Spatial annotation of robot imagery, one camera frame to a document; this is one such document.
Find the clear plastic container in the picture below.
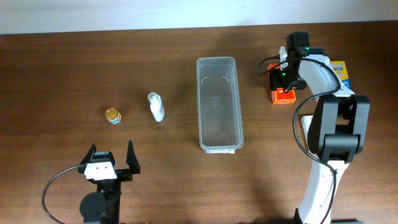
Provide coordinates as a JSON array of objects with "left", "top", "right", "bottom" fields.
[{"left": 197, "top": 57, "right": 244, "bottom": 154}]

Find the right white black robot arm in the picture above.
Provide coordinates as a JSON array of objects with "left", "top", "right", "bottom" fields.
[{"left": 266, "top": 32, "right": 370, "bottom": 223}]

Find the orange medicine box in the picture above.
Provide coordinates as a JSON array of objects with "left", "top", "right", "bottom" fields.
[{"left": 268, "top": 66, "right": 296, "bottom": 105}]

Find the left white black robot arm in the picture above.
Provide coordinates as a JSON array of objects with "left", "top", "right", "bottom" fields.
[{"left": 78, "top": 141, "right": 141, "bottom": 224}]

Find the yellow blue Woods box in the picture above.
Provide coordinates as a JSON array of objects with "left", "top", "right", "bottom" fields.
[{"left": 330, "top": 61, "right": 351, "bottom": 90}]

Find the small gold-lid jar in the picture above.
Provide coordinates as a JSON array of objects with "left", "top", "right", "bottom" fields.
[{"left": 105, "top": 108, "right": 121, "bottom": 124}]

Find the white Panadol box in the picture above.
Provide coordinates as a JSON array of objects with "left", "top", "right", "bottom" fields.
[{"left": 301, "top": 115, "right": 313, "bottom": 143}]

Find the white spray bottle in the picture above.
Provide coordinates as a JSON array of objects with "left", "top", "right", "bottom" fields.
[{"left": 148, "top": 92, "right": 165, "bottom": 123}]

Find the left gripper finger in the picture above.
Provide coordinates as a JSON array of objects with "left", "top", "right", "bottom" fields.
[
  {"left": 80, "top": 144, "right": 96, "bottom": 165},
  {"left": 126, "top": 140, "right": 141, "bottom": 174}
]

